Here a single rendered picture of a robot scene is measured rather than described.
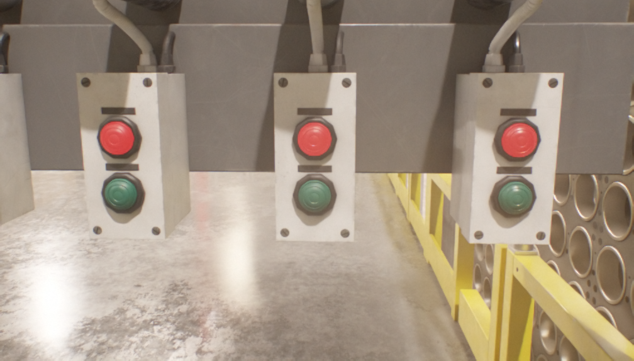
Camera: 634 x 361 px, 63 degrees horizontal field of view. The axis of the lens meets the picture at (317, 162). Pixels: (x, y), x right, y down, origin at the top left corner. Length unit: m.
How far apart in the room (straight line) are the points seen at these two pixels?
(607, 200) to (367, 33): 2.20
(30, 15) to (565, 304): 0.86
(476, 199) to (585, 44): 0.20
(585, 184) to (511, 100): 2.45
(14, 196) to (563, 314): 0.80
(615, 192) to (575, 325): 1.76
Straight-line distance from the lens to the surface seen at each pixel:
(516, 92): 0.47
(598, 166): 0.61
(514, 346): 1.25
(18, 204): 0.62
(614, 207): 2.68
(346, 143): 0.45
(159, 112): 0.48
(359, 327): 1.65
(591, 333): 0.89
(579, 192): 2.92
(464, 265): 1.67
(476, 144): 0.47
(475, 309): 1.53
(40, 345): 1.74
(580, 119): 0.59
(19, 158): 0.62
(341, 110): 0.45
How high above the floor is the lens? 0.77
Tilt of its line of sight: 10 degrees down
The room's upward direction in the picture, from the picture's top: straight up
